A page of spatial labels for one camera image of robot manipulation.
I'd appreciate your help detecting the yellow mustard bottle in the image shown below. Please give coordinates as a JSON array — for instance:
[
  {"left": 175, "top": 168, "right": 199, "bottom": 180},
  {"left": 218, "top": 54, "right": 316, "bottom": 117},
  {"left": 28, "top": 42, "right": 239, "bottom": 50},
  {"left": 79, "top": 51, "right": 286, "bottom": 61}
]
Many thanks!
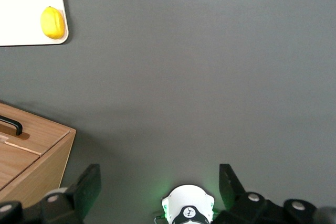
[{"left": 40, "top": 6, "right": 65, "bottom": 39}]

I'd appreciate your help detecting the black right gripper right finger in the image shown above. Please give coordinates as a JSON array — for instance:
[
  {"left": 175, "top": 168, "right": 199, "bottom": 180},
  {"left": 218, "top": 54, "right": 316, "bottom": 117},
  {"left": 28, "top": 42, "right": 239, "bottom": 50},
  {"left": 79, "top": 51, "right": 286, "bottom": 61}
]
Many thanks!
[{"left": 211, "top": 163, "right": 321, "bottom": 224}]

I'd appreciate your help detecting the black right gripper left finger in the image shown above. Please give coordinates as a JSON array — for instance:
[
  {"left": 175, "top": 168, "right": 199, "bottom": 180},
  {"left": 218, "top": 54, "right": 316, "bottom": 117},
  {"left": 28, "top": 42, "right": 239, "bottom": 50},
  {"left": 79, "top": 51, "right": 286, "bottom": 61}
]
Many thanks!
[{"left": 0, "top": 163, "right": 102, "bottom": 224}]

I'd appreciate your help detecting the black handle of notched drawer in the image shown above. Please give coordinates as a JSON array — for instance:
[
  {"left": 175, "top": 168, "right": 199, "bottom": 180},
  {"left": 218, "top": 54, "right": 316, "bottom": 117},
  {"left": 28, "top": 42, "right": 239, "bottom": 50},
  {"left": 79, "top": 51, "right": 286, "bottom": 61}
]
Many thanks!
[{"left": 0, "top": 115, "right": 24, "bottom": 136}]

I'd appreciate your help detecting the wooden drawer cabinet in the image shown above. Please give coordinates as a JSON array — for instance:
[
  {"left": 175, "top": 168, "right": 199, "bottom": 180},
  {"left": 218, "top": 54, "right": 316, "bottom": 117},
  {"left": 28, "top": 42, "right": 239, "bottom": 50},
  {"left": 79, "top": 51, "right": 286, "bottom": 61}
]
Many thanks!
[{"left": 0, "top": 102, "right": 77, "bottom": 209}]

